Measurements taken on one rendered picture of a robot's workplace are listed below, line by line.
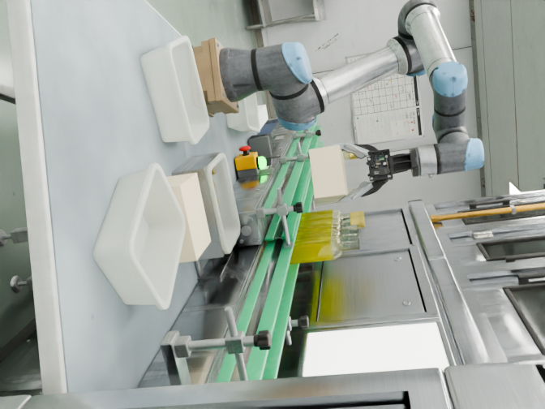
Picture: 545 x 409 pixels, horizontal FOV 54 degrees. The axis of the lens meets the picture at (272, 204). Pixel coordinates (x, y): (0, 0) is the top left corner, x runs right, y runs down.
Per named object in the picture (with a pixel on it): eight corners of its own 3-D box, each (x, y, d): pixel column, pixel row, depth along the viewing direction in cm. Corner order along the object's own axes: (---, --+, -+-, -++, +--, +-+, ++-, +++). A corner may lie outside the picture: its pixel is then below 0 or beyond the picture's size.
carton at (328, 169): (308, 149, 131) (339, 144, 130) (315, 157, 147) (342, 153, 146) (314, 198, 131) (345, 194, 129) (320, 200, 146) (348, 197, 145)
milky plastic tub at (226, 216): (194, 261, 130) (228, 257, 128) (172, 172, 123) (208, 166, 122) (211, 234, 146) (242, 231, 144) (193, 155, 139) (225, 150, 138)
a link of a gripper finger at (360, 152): (336, 132, 133) (370, 148, 131) (337, 135, 139) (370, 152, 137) (330, 144, 133) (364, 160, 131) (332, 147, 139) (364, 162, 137)
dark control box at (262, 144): (250, 159, 210) (271, 157, 209) (246, 139, 208) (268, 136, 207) (254, 155, 218) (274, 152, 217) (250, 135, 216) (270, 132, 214)
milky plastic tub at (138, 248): (75, 257, 82) (127, 251, 80) (111, 162, 98) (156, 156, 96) (121, 320, 94) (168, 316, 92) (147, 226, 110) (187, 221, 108)
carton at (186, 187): (162, 264, 111) (196, 260, 110) (144, 190, 108) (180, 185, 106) (179, 244, 123) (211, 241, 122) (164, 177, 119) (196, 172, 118)
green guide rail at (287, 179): (259, 217, 149) (288, 213, 147) (259, 213, 148) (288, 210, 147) (306, 116, 313) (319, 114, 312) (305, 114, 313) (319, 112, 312)
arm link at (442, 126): (461, 89, 135) (471, 118, 127) (461, 123, 143) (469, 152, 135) (429, 95, 136) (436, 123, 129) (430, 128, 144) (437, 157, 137)
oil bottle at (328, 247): (268, 267, 154) (343, 259, 150) (265, 249, 152) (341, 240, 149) (271, 259, 159) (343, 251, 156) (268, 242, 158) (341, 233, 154)
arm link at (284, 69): (256, 39, 151) (304, 29, 148) (268, 78, 160) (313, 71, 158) (254, 63, 143) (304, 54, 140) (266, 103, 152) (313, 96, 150)
